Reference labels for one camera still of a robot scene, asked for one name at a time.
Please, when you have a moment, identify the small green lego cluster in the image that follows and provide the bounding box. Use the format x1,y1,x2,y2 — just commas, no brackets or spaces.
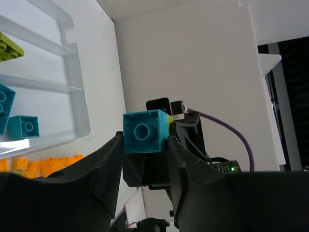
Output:
10,170,27,177

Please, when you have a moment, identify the small teal lego brick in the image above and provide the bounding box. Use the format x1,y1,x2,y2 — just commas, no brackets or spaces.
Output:
8,116,40,140

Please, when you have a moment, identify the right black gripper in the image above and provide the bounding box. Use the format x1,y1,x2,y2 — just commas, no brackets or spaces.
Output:
123,113,240,188

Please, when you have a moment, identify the orange lego row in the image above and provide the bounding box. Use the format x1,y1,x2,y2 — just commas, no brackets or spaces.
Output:
0,154,84,179

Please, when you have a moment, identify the white compartment tray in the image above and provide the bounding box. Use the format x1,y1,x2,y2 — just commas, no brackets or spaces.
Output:
0,0,91,158

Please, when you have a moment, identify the green lego brick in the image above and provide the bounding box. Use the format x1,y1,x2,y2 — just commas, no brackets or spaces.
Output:
0,32,24,62

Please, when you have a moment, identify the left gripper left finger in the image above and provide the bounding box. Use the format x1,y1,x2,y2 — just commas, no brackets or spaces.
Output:
0,131,123,232

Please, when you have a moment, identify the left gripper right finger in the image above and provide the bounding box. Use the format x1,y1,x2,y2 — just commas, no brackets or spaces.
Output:
167,135,309,232

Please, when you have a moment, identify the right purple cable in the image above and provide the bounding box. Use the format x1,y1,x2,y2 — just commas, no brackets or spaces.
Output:
187,108,256,172

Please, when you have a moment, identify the long teal lego brick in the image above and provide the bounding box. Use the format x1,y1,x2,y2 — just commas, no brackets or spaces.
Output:
0,84,15,136

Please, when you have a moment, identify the teal green lego stack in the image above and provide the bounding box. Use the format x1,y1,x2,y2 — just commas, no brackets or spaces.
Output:
123,110,173,154

